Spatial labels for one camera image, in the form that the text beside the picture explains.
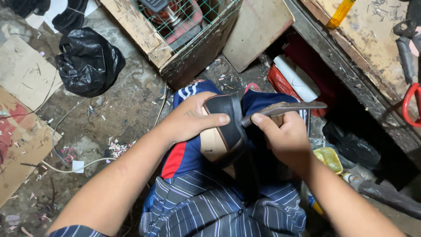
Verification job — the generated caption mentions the person's left hand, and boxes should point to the person's left hand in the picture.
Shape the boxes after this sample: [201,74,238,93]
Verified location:
[161,92,231,146]

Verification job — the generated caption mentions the person's right hand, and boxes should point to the person's right hand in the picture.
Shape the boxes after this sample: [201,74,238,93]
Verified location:
[251,111,314,172]

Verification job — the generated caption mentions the rusty wooden-handled cobbler's hammer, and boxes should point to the rusty wooden-handled cobbler's hammer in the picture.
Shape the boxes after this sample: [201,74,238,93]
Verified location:
[240,101,328,128]

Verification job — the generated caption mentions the black shoe with tan sole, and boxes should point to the black shoe with tan sole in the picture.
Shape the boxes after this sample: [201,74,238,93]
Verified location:
[199,93,252,181]

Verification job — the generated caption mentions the blue shorts with red panel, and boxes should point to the blue shorts with red panel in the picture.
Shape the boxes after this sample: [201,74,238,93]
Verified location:
[161,80,310,185]

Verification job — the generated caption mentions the yellow plastic container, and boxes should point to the yellow plastic container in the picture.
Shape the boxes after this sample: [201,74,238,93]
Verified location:
[312,147,344,175]

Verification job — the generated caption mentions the red plastic bag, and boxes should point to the red plastic bag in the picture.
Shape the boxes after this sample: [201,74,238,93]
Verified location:
[266,64,327,118]

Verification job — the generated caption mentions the wooden crate with green mesh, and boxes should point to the wooden crate with green mesh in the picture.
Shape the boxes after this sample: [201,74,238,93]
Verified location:
[99,0,244,90]

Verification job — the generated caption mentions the small black plastic bag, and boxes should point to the small black plastic bag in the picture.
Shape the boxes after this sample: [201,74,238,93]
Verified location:
[322,121,382,169]

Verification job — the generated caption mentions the white paper roll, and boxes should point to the white paper roll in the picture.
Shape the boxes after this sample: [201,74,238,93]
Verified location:
[273,54,321,103]

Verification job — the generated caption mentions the pink sandal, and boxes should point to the pink sandal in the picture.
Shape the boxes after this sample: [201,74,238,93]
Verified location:
[244,82,262,95]

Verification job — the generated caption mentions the small clear bottle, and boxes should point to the small clear bottle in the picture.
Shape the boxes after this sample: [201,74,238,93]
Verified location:
[341,172,366,192]

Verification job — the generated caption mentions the grey striped shirt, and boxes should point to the grey striped shirt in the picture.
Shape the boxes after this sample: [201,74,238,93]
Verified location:
[48,169,307,237]

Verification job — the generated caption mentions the red motor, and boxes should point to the red motor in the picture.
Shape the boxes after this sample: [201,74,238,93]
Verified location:
[142,0,204,45]

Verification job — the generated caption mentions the large black plastic bag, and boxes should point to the large black plastic bag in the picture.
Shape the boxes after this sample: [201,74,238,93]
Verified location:
[55,27,126,98]

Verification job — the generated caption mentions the worn wooden workbench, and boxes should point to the worn wooden workbench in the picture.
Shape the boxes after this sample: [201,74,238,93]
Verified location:
[284,0,421,162]

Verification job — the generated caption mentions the dark metal bar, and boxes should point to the dark metal bar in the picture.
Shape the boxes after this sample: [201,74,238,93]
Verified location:
[358,180,421,220]

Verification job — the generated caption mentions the bare wooden board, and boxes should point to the bare wooden board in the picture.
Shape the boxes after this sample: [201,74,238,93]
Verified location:
[222,0,295,74]

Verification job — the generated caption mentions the yellow plastic lighter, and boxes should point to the yellow plastic lighter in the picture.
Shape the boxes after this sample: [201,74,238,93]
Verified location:
[326,0,357,30]

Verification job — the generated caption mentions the black cloth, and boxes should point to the black cloth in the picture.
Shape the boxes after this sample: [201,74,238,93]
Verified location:
[52,0,89,35]

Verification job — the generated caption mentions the scatter of small nails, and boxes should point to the scatter of small nails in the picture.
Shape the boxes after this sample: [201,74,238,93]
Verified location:
[366,0,407,22]

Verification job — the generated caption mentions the red-stained brown cardboard sheet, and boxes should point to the red-stained brown cardboard sheet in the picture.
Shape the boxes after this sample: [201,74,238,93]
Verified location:
[0,86,63,208]

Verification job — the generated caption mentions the plain brown cardboard sheet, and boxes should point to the plain brown cardboard sheet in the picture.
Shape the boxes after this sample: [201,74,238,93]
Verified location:
[0,33,64,112]

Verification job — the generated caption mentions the white paper sheet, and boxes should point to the white paper sheet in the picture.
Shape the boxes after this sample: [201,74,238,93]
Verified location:
[25,0,99,34]

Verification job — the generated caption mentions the black fabric bundle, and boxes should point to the black fabric bundle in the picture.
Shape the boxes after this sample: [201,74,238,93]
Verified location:
[6,0,51,19]

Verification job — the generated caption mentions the red-handled scissors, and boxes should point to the red-handled scissors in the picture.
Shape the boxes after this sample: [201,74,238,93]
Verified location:
[401,82,421,128]

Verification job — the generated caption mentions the white cable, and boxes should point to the white cable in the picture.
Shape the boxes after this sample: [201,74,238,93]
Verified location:
[40,79,168,174]

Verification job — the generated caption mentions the grey-handled pliers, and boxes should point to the grey-handled pliers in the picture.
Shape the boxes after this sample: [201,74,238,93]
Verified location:
[393,18,421,85]

